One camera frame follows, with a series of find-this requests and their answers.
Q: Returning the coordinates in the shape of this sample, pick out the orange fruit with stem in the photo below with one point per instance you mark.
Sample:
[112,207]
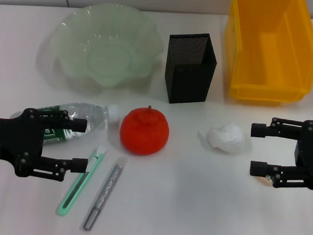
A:
[144,132]

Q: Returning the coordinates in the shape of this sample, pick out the white paper ball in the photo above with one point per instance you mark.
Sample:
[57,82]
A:
[225,138]

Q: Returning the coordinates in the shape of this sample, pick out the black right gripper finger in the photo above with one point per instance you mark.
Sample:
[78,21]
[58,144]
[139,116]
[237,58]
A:
[259,130]
[257,168]

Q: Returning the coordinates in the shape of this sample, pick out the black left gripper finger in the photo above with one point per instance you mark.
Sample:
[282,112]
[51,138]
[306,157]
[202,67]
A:
[79,165]
[78,125]

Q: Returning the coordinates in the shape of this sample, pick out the translucent green wavy fruit plate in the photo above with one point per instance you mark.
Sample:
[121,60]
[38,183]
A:
[79,36]

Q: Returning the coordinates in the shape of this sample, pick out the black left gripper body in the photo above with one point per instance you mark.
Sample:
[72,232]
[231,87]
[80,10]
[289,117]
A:
[10,139]

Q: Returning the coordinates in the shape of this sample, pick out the black mesh pen holder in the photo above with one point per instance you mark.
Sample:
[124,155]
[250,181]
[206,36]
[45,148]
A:
[188,82]

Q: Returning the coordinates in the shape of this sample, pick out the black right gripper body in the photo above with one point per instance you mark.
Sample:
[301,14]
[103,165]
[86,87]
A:
[312,150]

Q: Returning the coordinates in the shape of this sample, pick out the yellow plastic storage bin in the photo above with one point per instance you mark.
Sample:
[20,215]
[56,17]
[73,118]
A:
[255,89]

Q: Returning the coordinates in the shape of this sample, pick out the mint green utility knife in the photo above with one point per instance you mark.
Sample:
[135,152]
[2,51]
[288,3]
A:
[70,195]

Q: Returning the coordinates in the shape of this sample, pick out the grey silver marker pen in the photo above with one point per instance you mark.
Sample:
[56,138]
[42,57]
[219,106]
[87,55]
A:
[105,192]

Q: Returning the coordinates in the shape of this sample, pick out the clear green-label water bottle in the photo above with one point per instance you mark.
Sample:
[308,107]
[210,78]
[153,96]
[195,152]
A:
[92,115]

